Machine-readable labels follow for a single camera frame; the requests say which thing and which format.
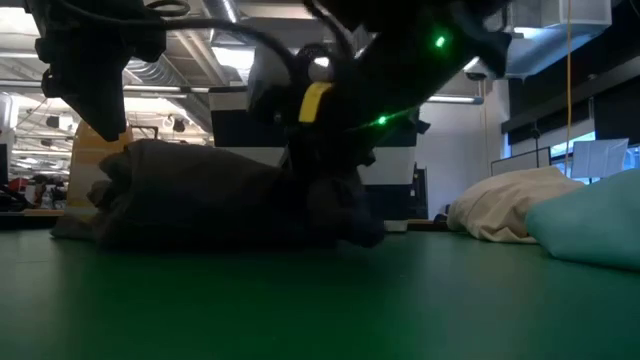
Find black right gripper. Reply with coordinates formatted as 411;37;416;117
247;42;381;176

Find cream folded garment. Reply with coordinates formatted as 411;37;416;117
446;166;586;245

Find orange spray bottle white trigger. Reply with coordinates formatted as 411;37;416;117
66;119;135;224

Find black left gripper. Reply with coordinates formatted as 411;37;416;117
24;0;167;144

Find white tube light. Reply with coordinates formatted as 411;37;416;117
427;94;485;105

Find navy white striped laundry basket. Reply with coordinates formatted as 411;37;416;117
208;85;431;234

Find white partition panel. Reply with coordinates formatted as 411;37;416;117
490;147;552;176

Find corrugated silver ventilation duct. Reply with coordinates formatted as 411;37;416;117
122;57;214;131

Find white board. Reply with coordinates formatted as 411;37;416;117
570;138;630;180

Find black garment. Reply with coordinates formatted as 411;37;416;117
49;138;387;251

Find black background cabinet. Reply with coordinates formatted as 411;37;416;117
407;167;429;220

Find round silver ventilation duct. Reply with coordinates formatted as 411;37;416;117
202;0;249;36

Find shiny metal duct hood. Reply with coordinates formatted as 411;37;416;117
462;0;614;81

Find teal shorts with white lining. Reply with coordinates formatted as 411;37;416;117
524;168;640;272

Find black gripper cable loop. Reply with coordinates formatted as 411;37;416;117
159;17;301;86

